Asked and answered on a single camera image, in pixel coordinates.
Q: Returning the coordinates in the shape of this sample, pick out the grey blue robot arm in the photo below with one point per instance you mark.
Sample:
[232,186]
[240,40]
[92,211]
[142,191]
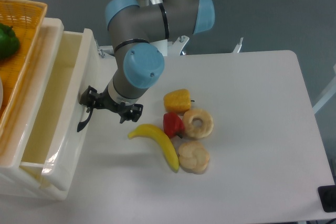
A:
[134,26]

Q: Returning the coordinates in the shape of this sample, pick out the ring shaped bagel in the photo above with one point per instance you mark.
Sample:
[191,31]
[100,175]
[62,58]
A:
[198,123]

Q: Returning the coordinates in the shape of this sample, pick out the orange woven basket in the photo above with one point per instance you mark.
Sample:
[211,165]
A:
[26,18]

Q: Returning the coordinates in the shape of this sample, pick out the yellow banana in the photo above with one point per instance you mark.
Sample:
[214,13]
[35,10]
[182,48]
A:
[155,133]

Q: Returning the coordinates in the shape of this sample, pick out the knotted bread roll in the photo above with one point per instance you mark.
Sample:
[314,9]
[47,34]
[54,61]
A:
[193,156]

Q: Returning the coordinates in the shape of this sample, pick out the yellow bell pepper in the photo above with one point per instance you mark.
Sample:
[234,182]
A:
[178,101]

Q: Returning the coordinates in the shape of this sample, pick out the red bell pepper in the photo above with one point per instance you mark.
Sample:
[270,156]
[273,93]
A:
[173,125]

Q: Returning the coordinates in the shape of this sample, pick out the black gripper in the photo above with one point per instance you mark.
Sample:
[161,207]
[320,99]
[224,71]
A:
[92,100]

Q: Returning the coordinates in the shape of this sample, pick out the black device at table edge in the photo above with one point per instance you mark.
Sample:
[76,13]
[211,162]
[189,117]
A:
[327,196]

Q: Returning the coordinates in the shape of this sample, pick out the white drawer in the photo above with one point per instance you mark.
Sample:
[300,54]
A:
[54,145]

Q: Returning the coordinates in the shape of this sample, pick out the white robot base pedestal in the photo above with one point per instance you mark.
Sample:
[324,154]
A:
[166,48]

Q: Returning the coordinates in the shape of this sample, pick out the green bell pepper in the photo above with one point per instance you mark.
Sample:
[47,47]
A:
[9,42]

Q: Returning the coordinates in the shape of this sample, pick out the white drawer cabinet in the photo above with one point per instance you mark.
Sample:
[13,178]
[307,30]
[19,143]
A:
[14,180]

